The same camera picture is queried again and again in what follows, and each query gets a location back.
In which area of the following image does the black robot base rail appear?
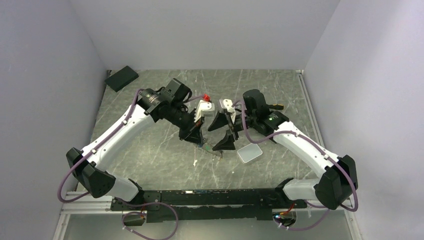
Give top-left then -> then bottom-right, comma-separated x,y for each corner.
110,188 -> 307,223

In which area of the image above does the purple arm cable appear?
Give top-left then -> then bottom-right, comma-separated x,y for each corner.
56,88 -> 210,240
231,99 -> 360,232

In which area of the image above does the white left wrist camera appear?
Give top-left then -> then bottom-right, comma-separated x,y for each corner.
194,100 -> 215,123

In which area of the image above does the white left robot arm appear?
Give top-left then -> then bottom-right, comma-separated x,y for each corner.
66,78 -> 215,210

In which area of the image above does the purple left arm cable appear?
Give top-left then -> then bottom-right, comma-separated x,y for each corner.
56,88 -> 210,240

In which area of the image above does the black yellow handled screwdriver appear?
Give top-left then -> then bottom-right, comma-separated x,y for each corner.
268,104 -> 285,111

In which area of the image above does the aluminium frame rail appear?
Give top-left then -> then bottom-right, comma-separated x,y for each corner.
52,190 -> 364,240

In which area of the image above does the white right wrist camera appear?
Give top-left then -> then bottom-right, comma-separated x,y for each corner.
219,99 -> 237,124

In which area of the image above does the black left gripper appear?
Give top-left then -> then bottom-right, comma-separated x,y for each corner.
166,102 -> 205,146

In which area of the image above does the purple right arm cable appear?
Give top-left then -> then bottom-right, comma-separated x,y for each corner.
231,99 -> 360,232

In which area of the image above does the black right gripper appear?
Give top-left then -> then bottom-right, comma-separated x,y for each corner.
208,110 -> 257,151

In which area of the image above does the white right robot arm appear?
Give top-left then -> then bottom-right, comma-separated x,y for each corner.
208,89 -> 359,212

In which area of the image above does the black box at rear left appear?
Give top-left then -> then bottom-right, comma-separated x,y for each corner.
104,65 -> 139,92

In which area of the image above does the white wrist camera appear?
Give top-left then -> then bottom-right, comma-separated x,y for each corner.
194,100 -> 215,123
219,99 -> 237,124

